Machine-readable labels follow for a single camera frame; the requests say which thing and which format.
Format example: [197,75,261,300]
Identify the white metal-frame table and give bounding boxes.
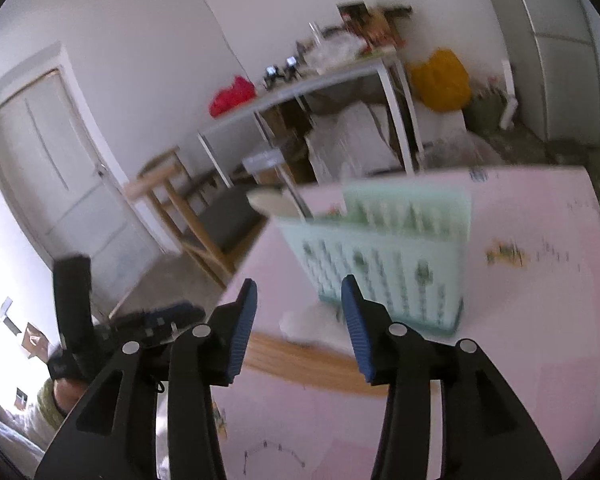
[197,50,426,188]

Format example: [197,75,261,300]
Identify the pile of snack packets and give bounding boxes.
[337,2,413,53]

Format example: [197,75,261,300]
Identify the metal utensil handle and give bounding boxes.
[277,167,313,221]

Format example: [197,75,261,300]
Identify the beige spoon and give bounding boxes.
[247,187,301,221]

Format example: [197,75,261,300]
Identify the white plastic bag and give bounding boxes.
[305,35,366,73]

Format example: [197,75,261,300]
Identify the wooden chair with dark cushion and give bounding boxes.
[122,146,268,291]

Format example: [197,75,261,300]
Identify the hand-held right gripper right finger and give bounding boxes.
[340,275,563,480]

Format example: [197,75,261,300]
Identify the yellow plastic bag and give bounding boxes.
[410,47,473,113]

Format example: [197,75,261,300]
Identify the white sacks under table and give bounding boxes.
[305,105,406,183]

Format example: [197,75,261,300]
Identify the clear plastic container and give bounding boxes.
[241,150,287,173]

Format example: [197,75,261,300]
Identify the mint green utensil holder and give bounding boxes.
[277,182,473,336]

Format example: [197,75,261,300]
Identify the red plastic bag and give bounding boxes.
[209,76,257,120]

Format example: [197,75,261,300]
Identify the brown cardboard box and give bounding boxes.
[252,105,311,186]

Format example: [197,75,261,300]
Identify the white panelled door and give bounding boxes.
[0,67,161,301]

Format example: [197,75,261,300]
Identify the silver refrigerator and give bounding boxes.
[502,0,600,146]

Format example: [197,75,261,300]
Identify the bundle of wooden chopsticks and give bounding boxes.
[242,332,441,398]

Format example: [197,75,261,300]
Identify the white box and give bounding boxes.
[420,105,468,146]

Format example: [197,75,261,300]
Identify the olive green bag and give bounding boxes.
[465,87,506,131]

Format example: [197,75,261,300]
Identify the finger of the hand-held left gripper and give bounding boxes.
[107,300,206,348]

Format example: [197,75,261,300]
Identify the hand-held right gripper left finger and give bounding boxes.
[34,278,259,480]

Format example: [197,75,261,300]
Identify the white upright stand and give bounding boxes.
[497,60,518,131]

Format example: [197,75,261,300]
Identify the white plastic spoon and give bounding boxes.
[280,307,351,346]

